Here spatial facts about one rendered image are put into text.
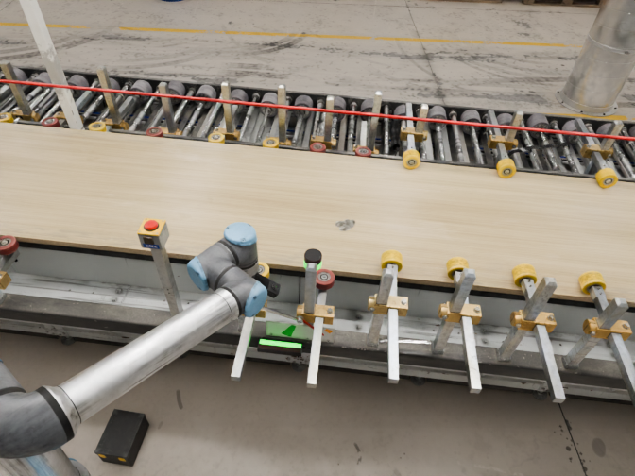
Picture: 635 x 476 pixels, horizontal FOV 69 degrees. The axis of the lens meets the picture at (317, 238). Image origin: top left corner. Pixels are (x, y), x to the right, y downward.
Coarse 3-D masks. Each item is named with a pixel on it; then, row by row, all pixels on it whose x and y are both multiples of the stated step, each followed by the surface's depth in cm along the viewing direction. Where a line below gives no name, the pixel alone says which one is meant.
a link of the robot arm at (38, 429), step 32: (224, 288) 117; (256, 288) 118; (192, 320) 107; (224, 320) 113; (128, 352) 97; (160, 352) 100; (64, 384) 89; (96, 384) 91; (128, 384) 95; (0, 416) 81; (32, 416) 82; (64, 416) 84; (0, 448) 80; (32, 448) 82
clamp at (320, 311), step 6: (300, 306) 170; (318, 306) 170; (324, 306) 170; (330, 306) 170; (300, 312) 168; (318, 312) 168; (324, 312) 168; (306, 318) 169; (312, 318) 169; (324, 318) 168; (330, 318) 168; (330, 324) 170
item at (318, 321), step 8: (320, 296) 174; (320, 304) 172; (320, 320) 167; (320, 328) 165; (320, 336) 162; (312, 344) 160; (320, 344) 162; (312, 352) 158; (312, 360) 156; (312, 368) 154; (312, 376) 152; (312, 384) 150
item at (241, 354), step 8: (248, 320) 166; (248, 328) 164; (248, 336) 162; (240, 344) 159; (248, 344) 161; (240, 352) 157; (240, 360) 155; (232, 368) 153; (240, 368) 153; (232, 376) 151; (240, 376) 152
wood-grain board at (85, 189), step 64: (0, 128) 234; (64, 128) 236; (0, 192) 201; (64, 192) 203; (128, 192) 204; (192, 192) 206; (256, 192) 208; (320, 192) 210; (384, 192) 212; (448, 192) 214; (512, 192) 216; (576, 192) 217; (192, 256) 181; (448, 256) 186; (512, 256) 187; (576, 256) 189
